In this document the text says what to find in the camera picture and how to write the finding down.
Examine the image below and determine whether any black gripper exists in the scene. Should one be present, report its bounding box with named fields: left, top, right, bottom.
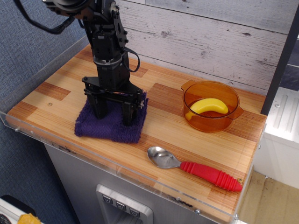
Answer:
left=82, top=55, right=142, bottom=126

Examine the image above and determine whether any dark blue towel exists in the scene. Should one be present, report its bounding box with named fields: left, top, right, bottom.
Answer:
left=74, top=92, right=148, bottom=143

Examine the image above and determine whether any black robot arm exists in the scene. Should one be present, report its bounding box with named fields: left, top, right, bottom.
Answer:
left=44, top=0, right=142, bottom=126

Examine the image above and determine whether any clear acrylic edge guard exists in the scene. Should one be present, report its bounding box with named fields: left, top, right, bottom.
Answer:
left=0, top=38, right=266, bottom=224

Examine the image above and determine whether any grey toy kitchen cabinet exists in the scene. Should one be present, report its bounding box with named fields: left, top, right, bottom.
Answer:
left=43, top=142, right=222, bottom=224

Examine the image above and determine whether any orange transparent plastic pot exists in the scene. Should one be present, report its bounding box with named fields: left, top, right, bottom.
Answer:
left=181, top=81, right=243, bottom=133

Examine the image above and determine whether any yellow toy banana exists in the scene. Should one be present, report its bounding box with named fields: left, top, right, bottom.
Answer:
left=185, top=98, right=228, bottom=120

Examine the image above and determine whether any silver button control panel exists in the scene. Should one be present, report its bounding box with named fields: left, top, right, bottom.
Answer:
left=96, top=184, right=154, bottom=224

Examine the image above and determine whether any yellow object at corner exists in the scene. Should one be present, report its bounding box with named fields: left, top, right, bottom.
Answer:
left=17, top=213, right=42, bottom=224

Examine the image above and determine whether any white toy sink unit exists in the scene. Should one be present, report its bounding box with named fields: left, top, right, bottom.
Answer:
left=253, top=87, right=299, bottom=188

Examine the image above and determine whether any red handled metal spoon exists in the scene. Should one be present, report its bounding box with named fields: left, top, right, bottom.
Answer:
left=147, top=146, right=242, bottom=192

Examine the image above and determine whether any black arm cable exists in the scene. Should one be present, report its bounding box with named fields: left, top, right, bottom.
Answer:
left=14, top=0, right=141, bottom=73

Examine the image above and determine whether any dark grey right post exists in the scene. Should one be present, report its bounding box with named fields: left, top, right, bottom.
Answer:
left=260, top=6, right=299, bottom=115

